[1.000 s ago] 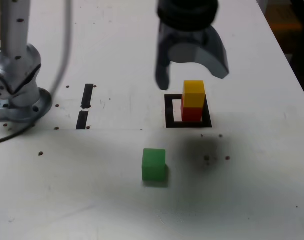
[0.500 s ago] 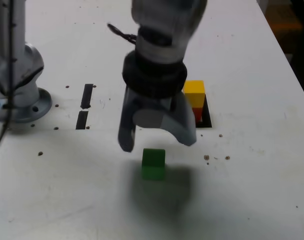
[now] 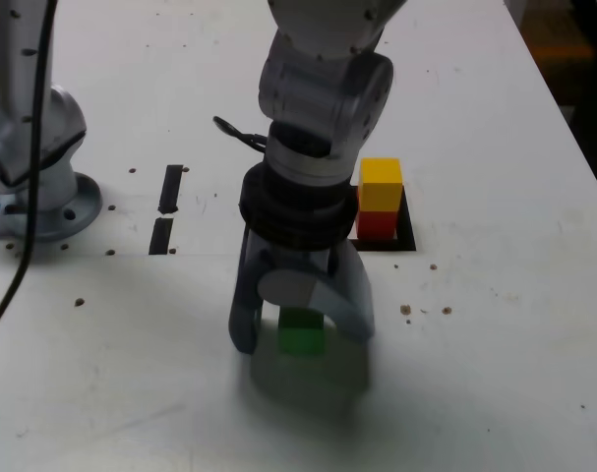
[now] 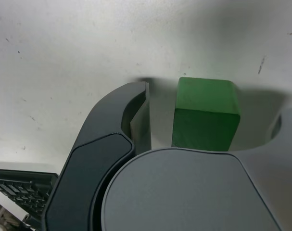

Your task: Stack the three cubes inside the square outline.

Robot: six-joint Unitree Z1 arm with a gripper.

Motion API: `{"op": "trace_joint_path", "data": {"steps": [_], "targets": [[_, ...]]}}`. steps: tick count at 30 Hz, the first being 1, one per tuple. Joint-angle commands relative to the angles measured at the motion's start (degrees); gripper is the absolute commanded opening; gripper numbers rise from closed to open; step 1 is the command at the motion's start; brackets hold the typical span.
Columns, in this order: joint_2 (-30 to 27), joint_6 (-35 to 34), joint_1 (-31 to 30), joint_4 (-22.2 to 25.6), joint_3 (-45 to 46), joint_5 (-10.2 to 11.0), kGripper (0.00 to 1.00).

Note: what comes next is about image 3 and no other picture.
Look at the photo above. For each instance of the red cube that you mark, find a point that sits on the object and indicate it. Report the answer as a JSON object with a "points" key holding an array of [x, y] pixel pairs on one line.
{"points": [[376, 225]]}

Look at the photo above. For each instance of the black tape strip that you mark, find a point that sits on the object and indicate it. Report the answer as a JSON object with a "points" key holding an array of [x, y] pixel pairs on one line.
{"points": [[167, 196]]}

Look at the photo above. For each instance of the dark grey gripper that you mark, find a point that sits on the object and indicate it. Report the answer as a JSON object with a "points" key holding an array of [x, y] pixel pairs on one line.
{"points": [[298, 259]]}

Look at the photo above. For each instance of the black tape square outline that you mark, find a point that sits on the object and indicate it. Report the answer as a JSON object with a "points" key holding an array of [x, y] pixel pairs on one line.
{"points": [[408, 236]]}

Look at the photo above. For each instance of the green cube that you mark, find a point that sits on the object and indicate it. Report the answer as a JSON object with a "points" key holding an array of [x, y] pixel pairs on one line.
{"points": [[300, 339]]}

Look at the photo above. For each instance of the yellow cube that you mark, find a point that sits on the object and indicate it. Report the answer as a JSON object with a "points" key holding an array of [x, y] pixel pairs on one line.
{"points": [[380, 187]]}

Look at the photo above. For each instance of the dark box with orange band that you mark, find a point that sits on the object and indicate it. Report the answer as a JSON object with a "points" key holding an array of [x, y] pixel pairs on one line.
{"points": [[558, 51]]}

